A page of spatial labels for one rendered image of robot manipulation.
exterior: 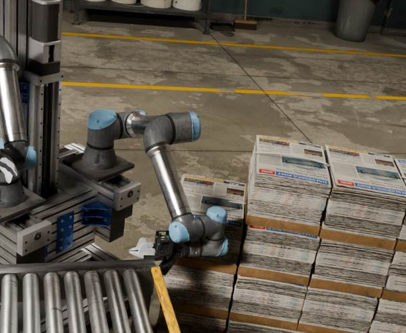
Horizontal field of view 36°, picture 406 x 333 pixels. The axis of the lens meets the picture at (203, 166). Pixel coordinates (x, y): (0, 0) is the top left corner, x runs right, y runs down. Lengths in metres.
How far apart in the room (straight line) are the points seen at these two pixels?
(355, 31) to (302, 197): 7.10
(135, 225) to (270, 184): 1.68
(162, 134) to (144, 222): 1.68
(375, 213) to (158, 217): 1.88
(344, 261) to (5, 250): 1.29
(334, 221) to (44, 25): 1.29
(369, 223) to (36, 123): 1.33
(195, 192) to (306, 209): 0.48
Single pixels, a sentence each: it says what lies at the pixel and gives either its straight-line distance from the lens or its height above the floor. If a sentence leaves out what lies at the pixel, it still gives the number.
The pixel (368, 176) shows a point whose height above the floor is 1.07.
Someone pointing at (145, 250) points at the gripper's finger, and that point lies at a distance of 2.25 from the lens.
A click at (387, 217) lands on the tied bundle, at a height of 0.97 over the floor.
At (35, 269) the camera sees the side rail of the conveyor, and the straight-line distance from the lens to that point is 2.12.
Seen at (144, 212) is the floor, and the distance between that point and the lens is 3.99.
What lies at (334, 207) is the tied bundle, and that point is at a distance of 2.36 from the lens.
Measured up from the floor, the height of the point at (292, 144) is 1.06.
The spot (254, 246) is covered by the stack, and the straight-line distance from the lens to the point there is 2.44.
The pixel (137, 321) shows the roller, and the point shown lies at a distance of 1.94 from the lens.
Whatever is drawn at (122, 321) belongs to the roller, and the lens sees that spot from 1.93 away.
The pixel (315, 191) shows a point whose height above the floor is 1.02.
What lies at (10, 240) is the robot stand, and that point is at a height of 0.72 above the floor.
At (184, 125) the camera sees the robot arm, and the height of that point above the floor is 1.17.
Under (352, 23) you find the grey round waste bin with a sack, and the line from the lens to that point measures 9.31.
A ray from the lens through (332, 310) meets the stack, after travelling 2.62.
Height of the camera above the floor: 2.06
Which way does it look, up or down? 26 degrees down
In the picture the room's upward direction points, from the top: 9 degrees clockwise
